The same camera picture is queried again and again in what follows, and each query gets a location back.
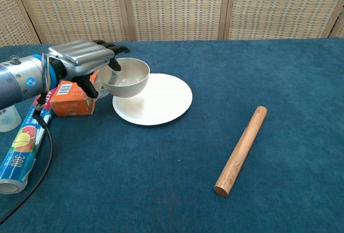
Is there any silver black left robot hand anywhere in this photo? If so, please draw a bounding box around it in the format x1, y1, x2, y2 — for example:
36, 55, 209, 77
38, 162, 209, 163
47, 39, 132, 99

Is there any beige bowl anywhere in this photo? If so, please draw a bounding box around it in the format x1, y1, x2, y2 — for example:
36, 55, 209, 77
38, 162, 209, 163
102, 58, 151, 98

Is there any white round plate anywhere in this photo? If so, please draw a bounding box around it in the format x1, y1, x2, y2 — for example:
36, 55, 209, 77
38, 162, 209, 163
112, 73, 194, 126

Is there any white paper cup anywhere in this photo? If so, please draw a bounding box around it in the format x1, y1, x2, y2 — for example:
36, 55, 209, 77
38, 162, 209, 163
0, 105, 22, 133

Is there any woven folding screen panel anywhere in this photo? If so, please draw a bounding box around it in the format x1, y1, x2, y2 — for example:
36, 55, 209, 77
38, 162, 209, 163
223, 0, 344, 40
9, 0, 132, 45
0, 0, 41, 47
322, 9, 344, 39
120, 0, 232, 42

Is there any orange cardboard box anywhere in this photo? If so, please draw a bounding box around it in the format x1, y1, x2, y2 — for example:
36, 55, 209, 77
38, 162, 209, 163
49, 71, 99, 117

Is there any blue plastic wrap roll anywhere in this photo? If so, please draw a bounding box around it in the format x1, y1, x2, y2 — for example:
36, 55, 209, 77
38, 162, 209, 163
0, 94, 53, 195

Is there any blue table cloth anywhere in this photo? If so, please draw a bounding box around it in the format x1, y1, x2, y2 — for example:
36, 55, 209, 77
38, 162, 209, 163
0, 37, 344, 233

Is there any wooden rolling pin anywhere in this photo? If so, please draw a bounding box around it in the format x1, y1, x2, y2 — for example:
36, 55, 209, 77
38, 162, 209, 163
213, 105, 268, 197

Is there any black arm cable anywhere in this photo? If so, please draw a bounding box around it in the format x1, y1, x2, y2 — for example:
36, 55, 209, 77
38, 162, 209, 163
0, 93, 53, 224

